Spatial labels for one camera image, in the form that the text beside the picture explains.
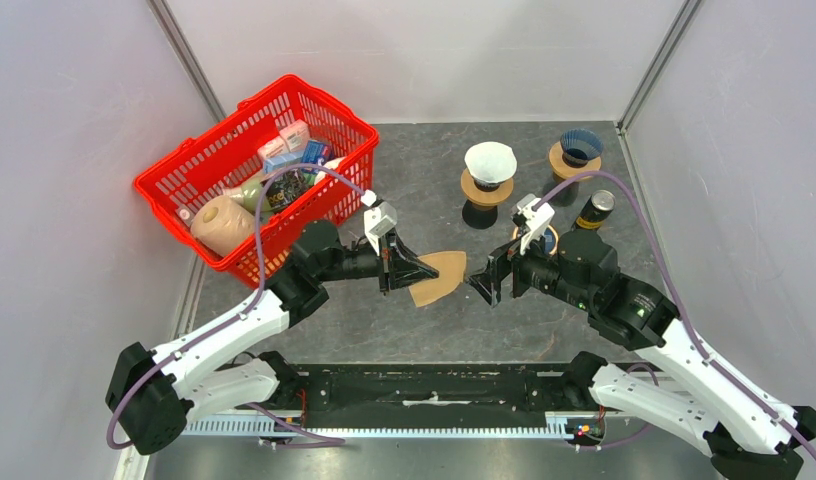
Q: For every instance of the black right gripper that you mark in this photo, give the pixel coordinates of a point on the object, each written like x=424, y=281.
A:
x=499, y=264

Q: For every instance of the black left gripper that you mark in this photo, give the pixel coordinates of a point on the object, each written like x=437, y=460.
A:
x=404, y=268

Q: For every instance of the brown paper coffee filter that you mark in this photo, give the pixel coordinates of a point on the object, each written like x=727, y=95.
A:
x=451, y=266

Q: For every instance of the wooden dripper ring holder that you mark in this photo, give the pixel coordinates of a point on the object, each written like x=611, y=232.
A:
x=485, y=197

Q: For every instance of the white paper coffee filter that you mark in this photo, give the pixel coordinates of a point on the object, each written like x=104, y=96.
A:
x=491, y=162

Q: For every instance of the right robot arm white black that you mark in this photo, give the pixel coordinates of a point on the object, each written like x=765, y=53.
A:
x=743, y=431

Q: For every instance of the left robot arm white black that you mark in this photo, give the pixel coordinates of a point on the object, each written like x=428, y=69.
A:
x=155, y=393

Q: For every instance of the masking tape roll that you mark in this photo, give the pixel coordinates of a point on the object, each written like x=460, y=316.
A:
x=545, y=247

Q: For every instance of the black carafe red band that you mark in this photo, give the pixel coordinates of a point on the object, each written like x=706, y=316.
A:
x=479, y=217

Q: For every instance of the grey glass carafe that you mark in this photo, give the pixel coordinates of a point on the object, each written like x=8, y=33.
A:
x=564, y=197

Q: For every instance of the black drink can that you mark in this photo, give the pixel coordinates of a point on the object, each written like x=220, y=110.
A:
x=596, y=210

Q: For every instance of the dark snack bag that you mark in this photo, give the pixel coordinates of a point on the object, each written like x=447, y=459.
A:
x=286, y=189

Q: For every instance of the blue white box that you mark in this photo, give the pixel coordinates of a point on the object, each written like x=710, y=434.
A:
x=314, y=152

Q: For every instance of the pink white pack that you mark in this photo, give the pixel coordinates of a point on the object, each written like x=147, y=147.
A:
x=292, y=138

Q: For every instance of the green pear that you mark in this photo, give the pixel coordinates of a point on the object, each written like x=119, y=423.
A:
x=247, y=194

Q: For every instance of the beige toilet paper roll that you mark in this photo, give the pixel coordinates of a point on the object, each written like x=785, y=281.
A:
x=222, y=225

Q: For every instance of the red plastic shopping basket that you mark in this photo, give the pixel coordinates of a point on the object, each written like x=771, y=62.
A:
x=225, y=156

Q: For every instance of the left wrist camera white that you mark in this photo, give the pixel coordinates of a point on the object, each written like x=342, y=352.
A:
x=379, y=218

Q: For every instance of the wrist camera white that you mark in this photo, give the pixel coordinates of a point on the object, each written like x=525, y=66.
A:
x=379, y=218
x=532, y=216

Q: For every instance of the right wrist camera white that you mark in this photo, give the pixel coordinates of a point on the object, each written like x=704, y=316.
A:
x=532, y=216

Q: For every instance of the black mounting base rail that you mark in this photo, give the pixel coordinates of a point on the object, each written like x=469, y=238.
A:
x=438, y=401

